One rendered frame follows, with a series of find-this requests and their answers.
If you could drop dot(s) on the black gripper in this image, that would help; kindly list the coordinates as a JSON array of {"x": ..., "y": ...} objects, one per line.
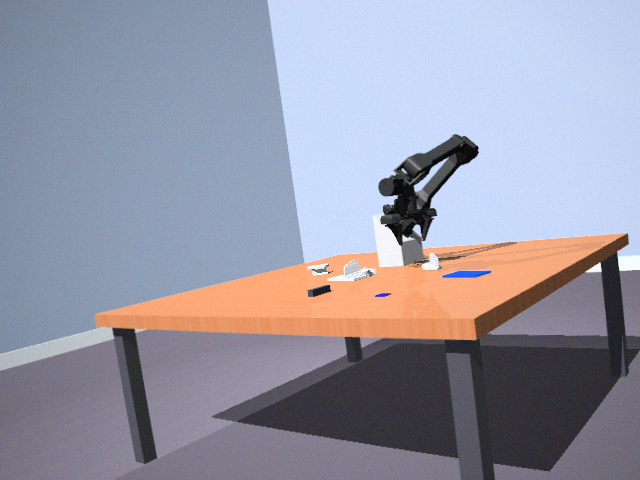
[{"x": 407, "y": 206}]

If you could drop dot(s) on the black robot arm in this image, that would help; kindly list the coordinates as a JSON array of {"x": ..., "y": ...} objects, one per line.
[{"x": 459, "y": 151}]

